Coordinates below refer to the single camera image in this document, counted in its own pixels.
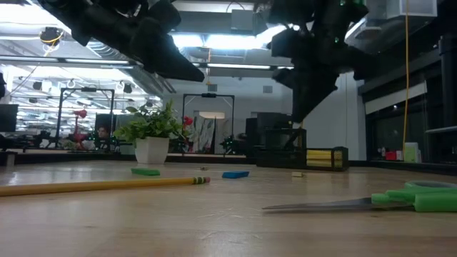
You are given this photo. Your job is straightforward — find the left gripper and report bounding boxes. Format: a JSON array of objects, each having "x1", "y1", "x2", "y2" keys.
[{"x1": 81, "y1": 0, "x2": 206, "y2": 84}]

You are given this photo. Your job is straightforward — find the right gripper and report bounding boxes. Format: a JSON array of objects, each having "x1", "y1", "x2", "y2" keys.
[{"x1": 253, "y1": 0, "x2": 368, "y2": 124}]

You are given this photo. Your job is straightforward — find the yellow sticky note pad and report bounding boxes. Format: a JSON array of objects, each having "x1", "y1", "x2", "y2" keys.
[{"x1": 306, "y1": 149, "x2": 333, "y2": 168}]

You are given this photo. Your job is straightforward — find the blue eraser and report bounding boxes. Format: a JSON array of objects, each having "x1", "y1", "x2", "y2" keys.
[{"x1": 221, "y1": 171, "x2": 250, "y2": 180}]

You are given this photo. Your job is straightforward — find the green eraser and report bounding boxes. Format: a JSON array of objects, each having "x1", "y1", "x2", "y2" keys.
[{"x1": 131, "y1": 168, "x2": 161, "y2": 177}]

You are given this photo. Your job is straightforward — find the green handled scissors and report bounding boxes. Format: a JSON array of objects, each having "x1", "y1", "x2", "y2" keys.
[{"x1": 262, "y1": 181, "x2": 457, "y2": 214}]

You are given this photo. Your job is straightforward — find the black mesh desk organizer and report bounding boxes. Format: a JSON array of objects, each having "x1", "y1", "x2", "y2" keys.
[{"x1": 255, "y1": 127, "x2": 350, "y2": 172}]

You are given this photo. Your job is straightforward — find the black equipment cabinet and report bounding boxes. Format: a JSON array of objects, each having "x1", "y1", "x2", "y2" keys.
[{"x1": 245, "y1": 111, "x2": 294, "y2": 158}]

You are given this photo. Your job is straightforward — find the long ceiling light bar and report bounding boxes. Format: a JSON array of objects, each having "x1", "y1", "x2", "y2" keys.
[
  {"x1": 0, "y1": 54, "x2": 139, "y2": 69},
  {"x1": 192, "y1": 62, "x2": 296, "y2": 71}
]

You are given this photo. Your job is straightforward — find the green plant in white pot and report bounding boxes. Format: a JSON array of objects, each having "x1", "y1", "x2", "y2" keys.
[{"x1": 114, "y1": 101, "x2": 187, "y2": 166}]

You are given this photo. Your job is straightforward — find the person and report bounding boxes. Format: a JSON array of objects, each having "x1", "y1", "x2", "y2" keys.
[{"x1": 95, "y1": 124, "x2": 113, "y2": 151}]

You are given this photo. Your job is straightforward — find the green and white box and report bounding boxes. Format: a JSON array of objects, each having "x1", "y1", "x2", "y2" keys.
[{"x1": 403, "y1": 142, "x2": 420, "y2": 163}]

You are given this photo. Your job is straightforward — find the dark background monitor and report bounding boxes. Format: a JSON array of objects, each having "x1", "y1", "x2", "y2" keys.
[{"x1": 0, "y1": 104, "x2": 19, "y2": 133}]

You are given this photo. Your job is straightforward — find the black robot station frame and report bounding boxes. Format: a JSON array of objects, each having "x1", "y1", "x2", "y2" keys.
[
  {"x1": 56, "y1": 87, "x2": 116, "y2": 149},
  {"x1": 181, "y1": 93, "x2": 236, "y2": 156}
]

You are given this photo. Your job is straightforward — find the thick yellow cable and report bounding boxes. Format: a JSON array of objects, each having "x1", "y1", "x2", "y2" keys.
[{"x1": 401, "y1": 0, "x2": 411, "y2": 151}]

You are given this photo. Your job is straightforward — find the black ceiling cable reel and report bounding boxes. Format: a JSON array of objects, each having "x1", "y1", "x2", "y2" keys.
[{"x1": 39, "y1": 26, "x2": 66, "y2": 48}]

